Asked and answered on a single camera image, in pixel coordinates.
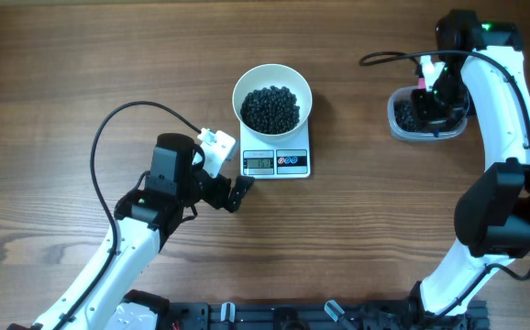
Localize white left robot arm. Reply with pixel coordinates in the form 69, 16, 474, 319
32, 128, 254, 329

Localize white round bowl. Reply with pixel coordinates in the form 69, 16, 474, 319
232, 64, 313, 138

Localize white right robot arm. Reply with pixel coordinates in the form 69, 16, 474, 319
418, 9, 530, 321

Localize black beans in bowl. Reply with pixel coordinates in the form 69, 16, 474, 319
240, 85, 300, 135

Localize black beans in container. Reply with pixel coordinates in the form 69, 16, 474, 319
393, 100, 419, 132

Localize white digital kitchen scale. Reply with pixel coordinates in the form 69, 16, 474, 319
240, 122, 312, 180

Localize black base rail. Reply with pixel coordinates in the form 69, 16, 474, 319
122, 300, 491, 330

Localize clear plastic bean container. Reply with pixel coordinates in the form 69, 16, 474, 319
387, 86, 469, 142

